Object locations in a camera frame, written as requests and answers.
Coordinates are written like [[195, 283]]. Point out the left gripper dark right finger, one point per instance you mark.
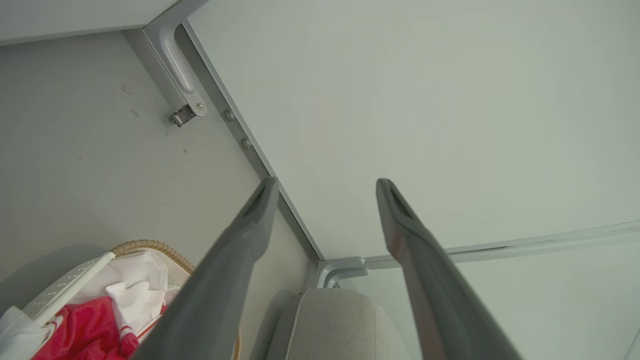
[[440, 300]]

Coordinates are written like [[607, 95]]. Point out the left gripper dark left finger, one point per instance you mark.
[[215, 300]]

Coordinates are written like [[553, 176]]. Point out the red white garment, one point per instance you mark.
[[85, 330]]

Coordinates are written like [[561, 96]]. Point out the grey fabric sofa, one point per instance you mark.
[[340, 325]]

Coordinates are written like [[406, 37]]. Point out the white basket liner cloth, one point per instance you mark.
[[140, 277]]

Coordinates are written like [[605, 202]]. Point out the short grey partition foot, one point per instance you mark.
[[340, 262], [350, 272]]

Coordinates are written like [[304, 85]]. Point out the white laundry basket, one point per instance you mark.
[[70, 286]]

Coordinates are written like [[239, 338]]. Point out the small black metal caster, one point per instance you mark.
[[182, 116]]

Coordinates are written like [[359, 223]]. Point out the long grey partition foot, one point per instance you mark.
[[175, 60]]

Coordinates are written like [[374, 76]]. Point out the small metal rail bolt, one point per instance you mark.
[[229, 115], [246, 143]]

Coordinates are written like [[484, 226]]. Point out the grey partition bottom rail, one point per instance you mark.
[[238, 129]]

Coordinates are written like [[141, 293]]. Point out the grey partition corner post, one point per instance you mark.
[[172, 14]]

